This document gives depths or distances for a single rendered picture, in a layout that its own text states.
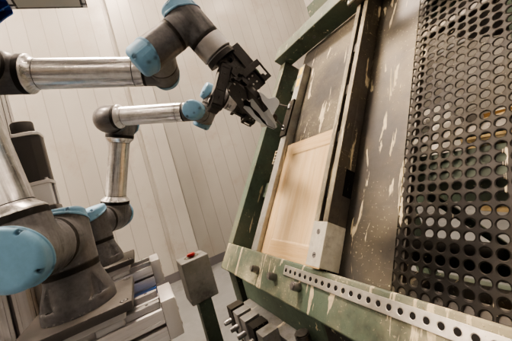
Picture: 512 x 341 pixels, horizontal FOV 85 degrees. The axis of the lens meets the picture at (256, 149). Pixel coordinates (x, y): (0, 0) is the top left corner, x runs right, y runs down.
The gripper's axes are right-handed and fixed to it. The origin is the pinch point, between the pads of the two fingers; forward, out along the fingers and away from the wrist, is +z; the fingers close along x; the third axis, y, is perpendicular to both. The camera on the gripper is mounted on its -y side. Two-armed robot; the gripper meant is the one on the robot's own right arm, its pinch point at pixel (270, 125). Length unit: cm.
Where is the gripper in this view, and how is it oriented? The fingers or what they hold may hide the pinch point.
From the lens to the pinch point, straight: 66.9
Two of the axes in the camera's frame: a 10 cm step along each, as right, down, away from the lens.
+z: 6.6, 7.4, 1.4
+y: 6.4, -6.5, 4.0
